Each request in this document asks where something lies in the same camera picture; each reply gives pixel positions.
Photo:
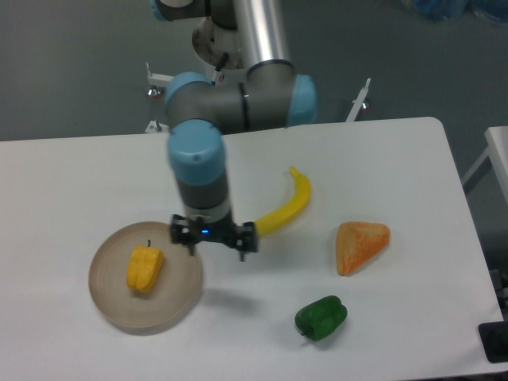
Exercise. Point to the yellow toy bell pepper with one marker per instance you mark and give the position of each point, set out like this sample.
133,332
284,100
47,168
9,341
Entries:
144,266

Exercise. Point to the blue bag in background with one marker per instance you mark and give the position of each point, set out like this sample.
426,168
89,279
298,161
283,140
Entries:
439,10

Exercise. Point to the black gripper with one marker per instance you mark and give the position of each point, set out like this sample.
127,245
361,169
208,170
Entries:
190,232

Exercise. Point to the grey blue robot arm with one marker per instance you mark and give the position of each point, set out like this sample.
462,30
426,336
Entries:
200,112

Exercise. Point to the black device at table edge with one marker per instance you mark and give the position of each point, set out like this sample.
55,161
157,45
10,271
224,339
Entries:
493,336

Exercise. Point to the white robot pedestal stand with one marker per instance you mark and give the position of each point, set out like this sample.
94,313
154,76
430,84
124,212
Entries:
220,51

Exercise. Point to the yellow toy banana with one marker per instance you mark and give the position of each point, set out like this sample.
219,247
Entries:
290,210

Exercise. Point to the beige round plate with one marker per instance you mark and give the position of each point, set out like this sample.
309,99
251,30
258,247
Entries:
175,293

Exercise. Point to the green toy bell pepper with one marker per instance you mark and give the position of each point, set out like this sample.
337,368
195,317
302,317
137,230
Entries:
321,318

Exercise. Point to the orange triangular toy sandwich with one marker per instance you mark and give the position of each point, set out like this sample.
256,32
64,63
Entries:
357,242

